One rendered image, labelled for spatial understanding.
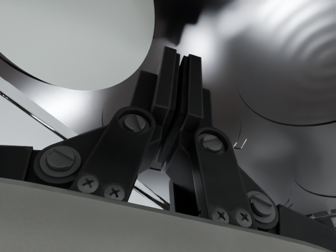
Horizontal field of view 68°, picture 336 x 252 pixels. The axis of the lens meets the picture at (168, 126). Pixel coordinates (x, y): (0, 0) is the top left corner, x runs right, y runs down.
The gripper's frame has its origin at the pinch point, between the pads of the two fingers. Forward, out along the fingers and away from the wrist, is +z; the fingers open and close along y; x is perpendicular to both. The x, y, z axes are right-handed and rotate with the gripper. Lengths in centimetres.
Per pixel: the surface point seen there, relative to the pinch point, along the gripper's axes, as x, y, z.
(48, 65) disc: -3.7, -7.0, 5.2
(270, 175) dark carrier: -8.8, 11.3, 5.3
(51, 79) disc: -4.7, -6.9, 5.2
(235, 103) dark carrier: -2.6, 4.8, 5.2
